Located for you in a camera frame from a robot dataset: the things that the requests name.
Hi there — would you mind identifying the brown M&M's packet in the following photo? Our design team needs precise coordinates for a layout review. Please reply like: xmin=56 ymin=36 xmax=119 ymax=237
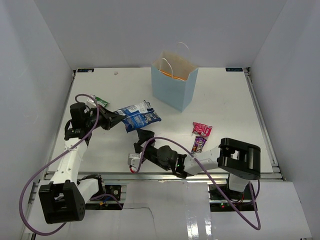
xmin=191 ymin=136 xmax=207 ymax=154

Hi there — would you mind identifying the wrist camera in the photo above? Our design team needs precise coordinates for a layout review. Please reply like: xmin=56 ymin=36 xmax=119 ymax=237
xmin=127 ymin=153 xmax=141 ymax=174
xmin=86 ymin=97 xmax=97 ymax=108

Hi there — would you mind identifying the right blue table label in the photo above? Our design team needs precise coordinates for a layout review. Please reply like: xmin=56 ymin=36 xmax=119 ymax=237
xmin=225 ymin=67 xmax=243 ymax=72

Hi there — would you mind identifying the light blue paper bag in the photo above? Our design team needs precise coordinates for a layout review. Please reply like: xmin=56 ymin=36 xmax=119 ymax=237
xmin=151 ymin=50 xmax=199 ymax=112

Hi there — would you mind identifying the left blue table label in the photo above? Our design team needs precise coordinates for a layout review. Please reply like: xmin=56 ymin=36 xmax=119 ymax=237
xmin=76 ymin=68 xmax=95 ymax=73

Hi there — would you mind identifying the aluminium front rail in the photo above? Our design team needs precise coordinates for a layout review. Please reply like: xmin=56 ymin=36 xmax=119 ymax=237
xmin=44 ymin=172 xmax=283 ymax=182

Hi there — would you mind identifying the blue table label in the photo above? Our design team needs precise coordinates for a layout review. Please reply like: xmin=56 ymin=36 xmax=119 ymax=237
xmin=225 ymin=67 xmax=243 ymax=72
xmin=76 ymin=68 xmax=95 ymax=73

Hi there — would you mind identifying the pink candy packet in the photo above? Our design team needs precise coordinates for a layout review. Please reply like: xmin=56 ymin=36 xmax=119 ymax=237
xmin=192 ymin=122 xmax=213 ymax=138

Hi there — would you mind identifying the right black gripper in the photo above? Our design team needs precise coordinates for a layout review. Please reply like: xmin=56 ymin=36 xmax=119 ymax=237
xmin=134 ymin=126 xmax=171 ymax=171

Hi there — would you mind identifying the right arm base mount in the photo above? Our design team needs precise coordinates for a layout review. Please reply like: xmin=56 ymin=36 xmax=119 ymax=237
xmin=208 ymin=184 xmax=252 ymax=203

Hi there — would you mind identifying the green snack bag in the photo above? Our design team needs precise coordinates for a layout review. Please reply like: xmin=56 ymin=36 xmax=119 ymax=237
xmin=88 ymin=95 xmax=109 ymax=108

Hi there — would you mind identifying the orange potato chip bag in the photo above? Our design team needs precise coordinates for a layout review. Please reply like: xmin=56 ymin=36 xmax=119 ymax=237
xmin=160 ymin=70 xmax=187 ymax=81

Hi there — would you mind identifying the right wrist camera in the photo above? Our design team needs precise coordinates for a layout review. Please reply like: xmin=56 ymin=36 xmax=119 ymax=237
xmin=127 ymin=153 xmax=141 ymax=174

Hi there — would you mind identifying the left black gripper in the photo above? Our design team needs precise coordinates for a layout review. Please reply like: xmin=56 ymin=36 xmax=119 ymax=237
xmin=85 ymin=104 xmax=125 ymax=131

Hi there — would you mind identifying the blue snack bag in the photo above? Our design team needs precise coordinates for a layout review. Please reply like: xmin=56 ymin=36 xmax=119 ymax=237
xmin=115 ymin=100 xmax=162 ymax=133

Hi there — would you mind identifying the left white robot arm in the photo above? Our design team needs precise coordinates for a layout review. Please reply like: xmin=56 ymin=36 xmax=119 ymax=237
xmin=38 ymin=102 xmax=125 ymax=224

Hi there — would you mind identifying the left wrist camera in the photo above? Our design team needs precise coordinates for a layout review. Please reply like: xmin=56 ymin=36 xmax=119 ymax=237
xmin=86 ymin=97 xmax=97 ymax=108

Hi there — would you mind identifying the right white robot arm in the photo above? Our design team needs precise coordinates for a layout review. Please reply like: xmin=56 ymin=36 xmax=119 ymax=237
xmin=128 ymin=129 xmax=261 ymax=200

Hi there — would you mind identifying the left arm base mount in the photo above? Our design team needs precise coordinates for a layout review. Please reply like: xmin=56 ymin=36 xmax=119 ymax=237
xmin=81 ymin=174 xmax=122 ymax=202

